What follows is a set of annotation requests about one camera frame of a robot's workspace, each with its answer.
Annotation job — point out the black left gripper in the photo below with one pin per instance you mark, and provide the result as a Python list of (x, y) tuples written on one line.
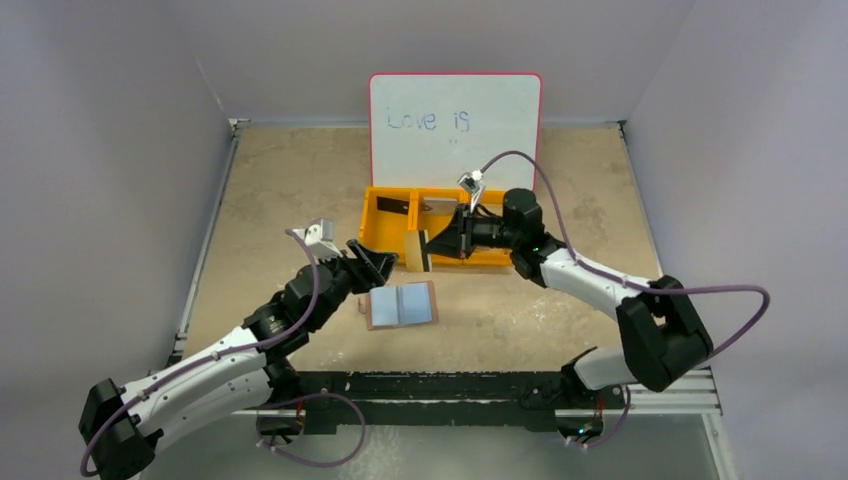
[(348, 266)]

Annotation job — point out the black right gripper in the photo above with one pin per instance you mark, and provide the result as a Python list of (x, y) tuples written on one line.
[(467, 232)]

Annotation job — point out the beige card with black stripe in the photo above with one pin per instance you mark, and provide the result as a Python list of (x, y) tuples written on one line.
[(417, 257)]

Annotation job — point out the pink leather card holder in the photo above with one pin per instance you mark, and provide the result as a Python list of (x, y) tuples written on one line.
[(400, 306)]

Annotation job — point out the black credit card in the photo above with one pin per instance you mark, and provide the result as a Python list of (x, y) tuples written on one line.
[(389, 205)]

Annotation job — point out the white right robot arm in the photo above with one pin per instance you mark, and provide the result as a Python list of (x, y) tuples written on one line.
[(662, 335)]

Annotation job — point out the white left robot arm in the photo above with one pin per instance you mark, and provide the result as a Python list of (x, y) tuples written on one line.
[(122, 425)]

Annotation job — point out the silver card in middle bin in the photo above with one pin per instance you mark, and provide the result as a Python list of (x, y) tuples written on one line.
[(438, 205)]

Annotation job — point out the yellow middle bin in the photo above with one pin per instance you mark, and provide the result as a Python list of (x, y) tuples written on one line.
[(433, 224)]

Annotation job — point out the yellow bin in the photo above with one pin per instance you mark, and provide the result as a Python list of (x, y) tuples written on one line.
[(383, 232), (433, 224), (492, 200)]

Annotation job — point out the yellow left bin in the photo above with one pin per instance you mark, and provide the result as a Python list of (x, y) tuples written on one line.
[(383, 232)]

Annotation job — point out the yellow right bin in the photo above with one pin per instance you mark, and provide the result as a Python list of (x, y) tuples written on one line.
[(492, 200)]

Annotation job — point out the pink framed whiteboard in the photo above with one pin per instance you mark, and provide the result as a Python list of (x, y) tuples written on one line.
[(427, 129)]

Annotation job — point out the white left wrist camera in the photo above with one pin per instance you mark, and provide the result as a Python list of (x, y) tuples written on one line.
[(318, 237)]

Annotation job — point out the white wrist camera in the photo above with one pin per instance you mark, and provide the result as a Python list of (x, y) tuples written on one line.
[(472, 182), (318, 237)]

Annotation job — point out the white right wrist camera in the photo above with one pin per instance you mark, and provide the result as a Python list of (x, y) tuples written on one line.
[(472, 182)]

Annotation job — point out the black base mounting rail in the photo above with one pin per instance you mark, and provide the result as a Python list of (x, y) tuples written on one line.
[(536, 401)]

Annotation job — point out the aluminium frame rail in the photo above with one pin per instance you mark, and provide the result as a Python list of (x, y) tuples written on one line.
[(693, 394)]

